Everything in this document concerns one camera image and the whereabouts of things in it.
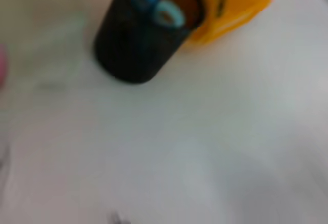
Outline blue capped scissors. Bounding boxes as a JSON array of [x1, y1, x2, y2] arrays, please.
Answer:
[[129, 0, 186, 32]]

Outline pink toy peach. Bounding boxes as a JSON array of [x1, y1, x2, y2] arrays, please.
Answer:
[[0, 43, 9, 89]]

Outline black mesh pen holder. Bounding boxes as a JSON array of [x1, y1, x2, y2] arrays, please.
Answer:
[[93, 0, 206, 85]]

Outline pale green glass fruit bowl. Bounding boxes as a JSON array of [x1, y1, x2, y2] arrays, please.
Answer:
[[23, 11, 89, 91]]

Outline yellow plastic bin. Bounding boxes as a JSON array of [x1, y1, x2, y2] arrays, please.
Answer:
[[179, 0, 279, 48]]

